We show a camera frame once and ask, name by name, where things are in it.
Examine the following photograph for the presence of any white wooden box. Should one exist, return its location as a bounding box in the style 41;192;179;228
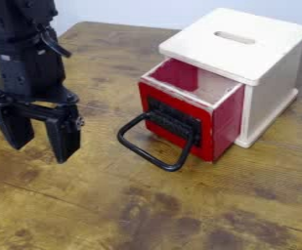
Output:
159;8;302;147

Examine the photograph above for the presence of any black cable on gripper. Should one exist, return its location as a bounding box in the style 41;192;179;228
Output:
36;25;73;59

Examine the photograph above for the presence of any black metal drawer handle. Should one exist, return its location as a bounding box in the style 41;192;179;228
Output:
116;96;203;173

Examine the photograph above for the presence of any red drawer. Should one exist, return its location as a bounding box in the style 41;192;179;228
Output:
139;59;244;162

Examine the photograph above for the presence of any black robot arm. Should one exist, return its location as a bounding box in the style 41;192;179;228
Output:
0;0;83;163

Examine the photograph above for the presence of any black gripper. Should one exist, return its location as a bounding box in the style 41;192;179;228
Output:
0;48;81;164

